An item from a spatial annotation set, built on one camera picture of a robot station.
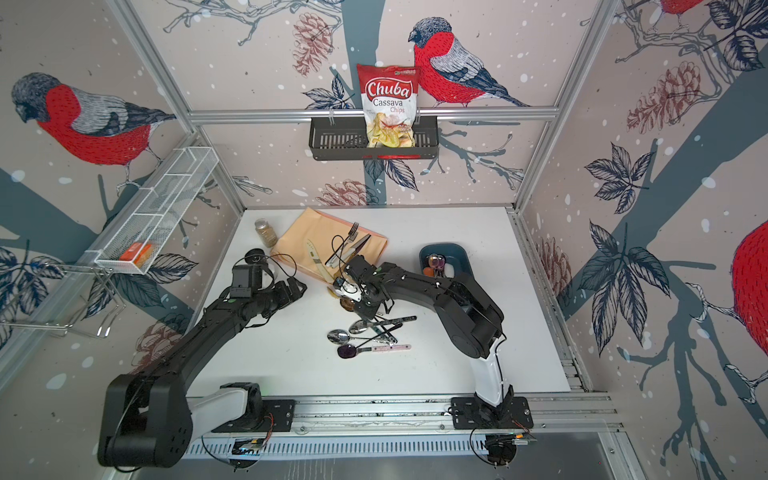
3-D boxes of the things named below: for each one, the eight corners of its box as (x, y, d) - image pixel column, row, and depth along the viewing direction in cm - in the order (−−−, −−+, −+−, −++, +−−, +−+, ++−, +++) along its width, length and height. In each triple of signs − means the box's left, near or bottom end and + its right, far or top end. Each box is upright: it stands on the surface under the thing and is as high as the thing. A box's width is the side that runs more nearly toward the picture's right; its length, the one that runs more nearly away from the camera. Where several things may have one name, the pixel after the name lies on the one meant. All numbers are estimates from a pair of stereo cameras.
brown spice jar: (260, 247, 109) (251, 231, 102) (265, 234, 113) (256, 218, 106) (276, 247, 109) (268, 231, 102) (280, 234, 113) (272, 218, 106)
